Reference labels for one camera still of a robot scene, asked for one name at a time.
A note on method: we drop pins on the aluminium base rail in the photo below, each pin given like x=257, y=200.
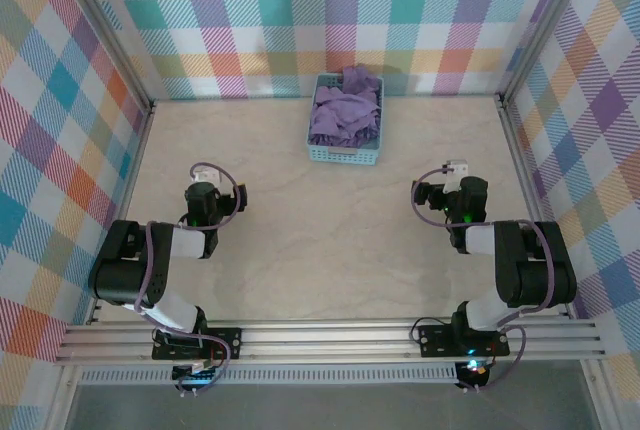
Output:
x=325, y=340

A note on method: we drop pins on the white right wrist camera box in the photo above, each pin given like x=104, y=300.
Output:
x=457, y=168

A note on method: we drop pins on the aluminium side rail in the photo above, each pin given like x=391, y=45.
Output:
x=525, y=175
x=143, y=125

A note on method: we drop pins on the purple t-shirt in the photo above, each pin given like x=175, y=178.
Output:
x=340, y=110

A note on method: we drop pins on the right aluminium side rail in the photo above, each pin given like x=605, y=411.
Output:
x=525, y=175

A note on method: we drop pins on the left aluminium side rail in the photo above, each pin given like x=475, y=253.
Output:
x=143, y=125

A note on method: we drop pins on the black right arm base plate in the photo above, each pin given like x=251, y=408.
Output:
x=435, y=340

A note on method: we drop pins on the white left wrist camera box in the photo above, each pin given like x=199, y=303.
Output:
x=207, y=178

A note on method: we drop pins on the light blue plastic basket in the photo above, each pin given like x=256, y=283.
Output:
x=345, y=156

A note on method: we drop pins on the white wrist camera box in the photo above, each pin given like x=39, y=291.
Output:
x=457, y=168
x=207, y=178

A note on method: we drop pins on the aluminium frame leg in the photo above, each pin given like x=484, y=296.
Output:
x=62, y=400
x=597, y=400

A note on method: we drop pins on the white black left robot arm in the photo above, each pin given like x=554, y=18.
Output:
x=125, y=280

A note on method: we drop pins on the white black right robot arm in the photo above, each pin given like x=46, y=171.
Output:
x=540, y=270

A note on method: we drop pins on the left aluminium frame post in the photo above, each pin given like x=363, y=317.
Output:
x=107, y=30

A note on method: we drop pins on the right aluminium frame leg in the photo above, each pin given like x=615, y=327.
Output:
x=597, y=400

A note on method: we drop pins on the right aluminium frame post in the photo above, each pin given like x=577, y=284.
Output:
x=545, y=25

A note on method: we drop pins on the aluminium frame post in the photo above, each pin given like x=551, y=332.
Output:
x=107, y=30
x=545, y=25

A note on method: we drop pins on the left aluminium frame leg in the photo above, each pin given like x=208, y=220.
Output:
x=62, y=400

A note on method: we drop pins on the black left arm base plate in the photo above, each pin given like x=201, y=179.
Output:
x=230, y=340

